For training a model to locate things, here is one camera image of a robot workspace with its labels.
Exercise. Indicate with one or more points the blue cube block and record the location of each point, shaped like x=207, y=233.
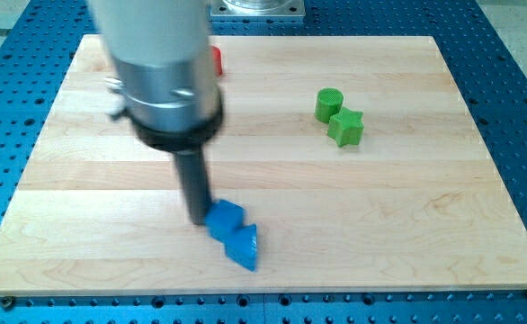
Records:
x=224, y=219

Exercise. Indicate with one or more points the blue triangle block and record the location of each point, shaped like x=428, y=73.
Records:
x=241, y=246

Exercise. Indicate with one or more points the grey cylindrical robot arm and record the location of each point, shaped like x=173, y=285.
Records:
x=163, y=60

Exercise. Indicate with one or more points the black pusher rod tool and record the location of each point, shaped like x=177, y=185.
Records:
x=194, y=180

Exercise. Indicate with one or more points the green star block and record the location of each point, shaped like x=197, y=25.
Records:
x=346, y=127

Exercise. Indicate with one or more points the green cylinder block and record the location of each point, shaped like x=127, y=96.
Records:
x=329, y=102

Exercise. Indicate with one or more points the wooden board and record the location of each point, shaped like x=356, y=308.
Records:
x=417, y=205

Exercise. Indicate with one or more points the red block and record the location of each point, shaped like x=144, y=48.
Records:
x=217, y=61

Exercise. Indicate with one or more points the blue perforated metal table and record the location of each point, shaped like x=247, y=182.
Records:
x=41, y=46

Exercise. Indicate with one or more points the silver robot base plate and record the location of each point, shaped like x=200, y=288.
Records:
x=267, y=9

